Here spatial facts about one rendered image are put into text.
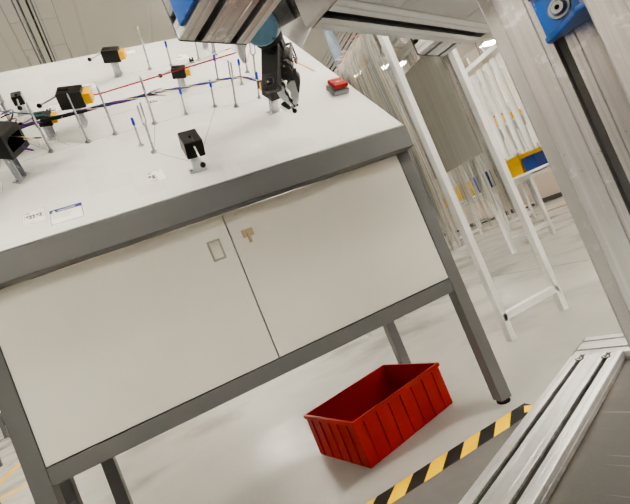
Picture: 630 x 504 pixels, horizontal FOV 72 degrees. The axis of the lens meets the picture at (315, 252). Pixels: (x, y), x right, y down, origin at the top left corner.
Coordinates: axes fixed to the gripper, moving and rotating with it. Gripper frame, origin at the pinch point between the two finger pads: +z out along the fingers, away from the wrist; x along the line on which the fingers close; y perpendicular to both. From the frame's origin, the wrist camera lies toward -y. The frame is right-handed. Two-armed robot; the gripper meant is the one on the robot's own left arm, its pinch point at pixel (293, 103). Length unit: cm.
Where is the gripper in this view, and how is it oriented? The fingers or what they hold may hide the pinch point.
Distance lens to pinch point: 130.0
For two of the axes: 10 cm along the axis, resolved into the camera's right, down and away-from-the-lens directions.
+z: 2.8, 5.0, 8.2
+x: -9.6, 0.7, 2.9
